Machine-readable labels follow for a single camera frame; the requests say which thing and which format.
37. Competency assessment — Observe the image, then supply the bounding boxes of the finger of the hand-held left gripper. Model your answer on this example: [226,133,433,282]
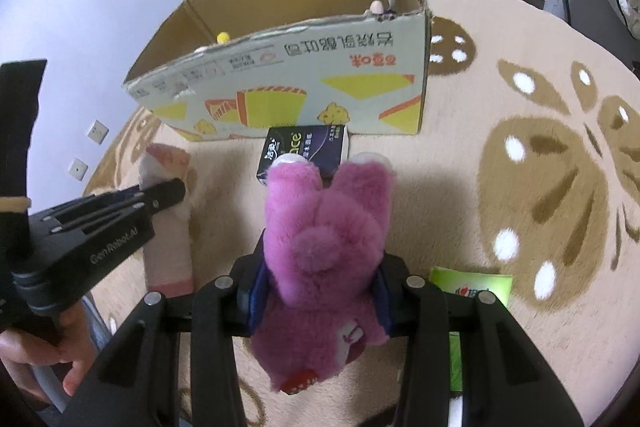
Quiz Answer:
[42,178,187,235]

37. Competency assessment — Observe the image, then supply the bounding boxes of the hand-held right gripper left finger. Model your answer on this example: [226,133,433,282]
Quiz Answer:
[65,229,268,427]

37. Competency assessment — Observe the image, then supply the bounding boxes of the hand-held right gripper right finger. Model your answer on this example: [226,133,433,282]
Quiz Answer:
[370,252,586,427]

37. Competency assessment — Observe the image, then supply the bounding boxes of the pink translucent packet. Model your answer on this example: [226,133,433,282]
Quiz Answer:
[139,144,196,299]

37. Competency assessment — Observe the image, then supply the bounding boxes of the purple plush bear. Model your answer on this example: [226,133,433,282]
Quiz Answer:
[250,152,398,395]

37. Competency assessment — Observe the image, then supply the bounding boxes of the printed cardboard box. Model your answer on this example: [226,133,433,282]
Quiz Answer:
[122,0,433,142]

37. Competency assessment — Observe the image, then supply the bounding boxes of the person's left hand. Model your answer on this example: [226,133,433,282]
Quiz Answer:
[0,302,101,404]

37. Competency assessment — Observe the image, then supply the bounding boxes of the person's blue jeans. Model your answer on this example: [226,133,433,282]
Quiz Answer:
[80,297,117,344]

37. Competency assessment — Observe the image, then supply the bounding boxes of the green tissue packet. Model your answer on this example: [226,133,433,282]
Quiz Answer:
[430,266,515,393]

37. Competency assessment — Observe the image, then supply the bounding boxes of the black tissue packet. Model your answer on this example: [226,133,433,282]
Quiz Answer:
[256,125,349,188]

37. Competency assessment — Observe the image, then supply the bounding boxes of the beige butterfly printed rug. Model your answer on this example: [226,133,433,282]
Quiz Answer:
[82,0,640,427]

